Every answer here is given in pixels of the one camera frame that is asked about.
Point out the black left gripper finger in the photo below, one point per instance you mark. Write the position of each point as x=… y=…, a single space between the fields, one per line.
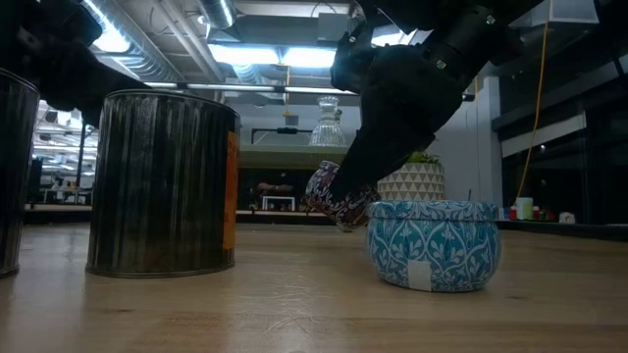
x=115 y=84

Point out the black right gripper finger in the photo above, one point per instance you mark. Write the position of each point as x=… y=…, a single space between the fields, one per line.
x=382 y=157

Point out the clear glass candlestick holder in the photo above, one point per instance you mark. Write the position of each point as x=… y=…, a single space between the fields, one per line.
x=326 y=132

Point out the purple red patterned candle tin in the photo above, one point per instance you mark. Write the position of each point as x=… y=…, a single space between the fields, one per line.
x=321 y=191

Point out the blue white patterned candle tin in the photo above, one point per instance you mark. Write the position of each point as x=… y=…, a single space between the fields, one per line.
x=434 y=245

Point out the tall metal can orange label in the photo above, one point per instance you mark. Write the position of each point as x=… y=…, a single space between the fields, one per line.
x=17 y=171
x=162 y=186

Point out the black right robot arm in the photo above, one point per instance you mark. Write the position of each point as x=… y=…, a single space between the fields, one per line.
x=471 y=29

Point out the succulent in white patterned pot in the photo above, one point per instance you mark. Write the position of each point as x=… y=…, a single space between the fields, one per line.
x=417 y=181

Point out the pale green perforated metal shelf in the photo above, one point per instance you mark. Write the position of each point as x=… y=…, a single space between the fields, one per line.
x=275 y=157

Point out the small white stand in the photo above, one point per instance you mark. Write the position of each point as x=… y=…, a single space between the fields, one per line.
x=278 y=198

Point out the long black linear ceiling lamp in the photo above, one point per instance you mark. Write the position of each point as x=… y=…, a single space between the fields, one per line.
x=230 y=87

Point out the bright ceiling light panel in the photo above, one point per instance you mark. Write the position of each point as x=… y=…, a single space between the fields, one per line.
x=245 y=55

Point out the red white blue box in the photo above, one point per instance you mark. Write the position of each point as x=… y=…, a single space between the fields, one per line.
x=512 y=214

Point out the white pale green cup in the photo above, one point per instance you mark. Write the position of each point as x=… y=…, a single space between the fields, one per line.
x=524 y=207

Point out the small red container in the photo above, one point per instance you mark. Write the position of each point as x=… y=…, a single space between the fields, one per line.
x=536 y=214

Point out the white ceiling box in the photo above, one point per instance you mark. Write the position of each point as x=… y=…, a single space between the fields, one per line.
x=574 y=11

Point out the small white object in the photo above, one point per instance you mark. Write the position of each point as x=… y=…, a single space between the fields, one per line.
x=566 y=217

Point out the black background rig frame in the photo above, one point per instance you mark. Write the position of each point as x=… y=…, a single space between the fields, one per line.
x=287 y=130

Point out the silver round ventilation duct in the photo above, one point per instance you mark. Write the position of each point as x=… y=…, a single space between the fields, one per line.
x=216 y=12

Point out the black aluminium table frame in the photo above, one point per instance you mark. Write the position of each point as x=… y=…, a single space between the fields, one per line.
x=275 y=219

